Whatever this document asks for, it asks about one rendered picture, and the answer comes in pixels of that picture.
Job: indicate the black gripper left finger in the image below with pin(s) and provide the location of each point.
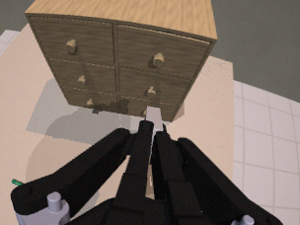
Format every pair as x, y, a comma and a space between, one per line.
47, 200

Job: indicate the green aaa battery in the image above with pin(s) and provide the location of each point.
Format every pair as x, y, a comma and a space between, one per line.
17, 183

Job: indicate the small brown wooden chest of drawers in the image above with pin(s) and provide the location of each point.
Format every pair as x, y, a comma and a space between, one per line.
193, 18

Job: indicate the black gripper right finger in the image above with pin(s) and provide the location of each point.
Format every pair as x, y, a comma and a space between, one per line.
193, 185

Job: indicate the brown wooden drawer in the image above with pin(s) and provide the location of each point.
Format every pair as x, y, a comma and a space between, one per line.
137, 106
160, 87
94, 38
96, 100
99, 77
137, 48

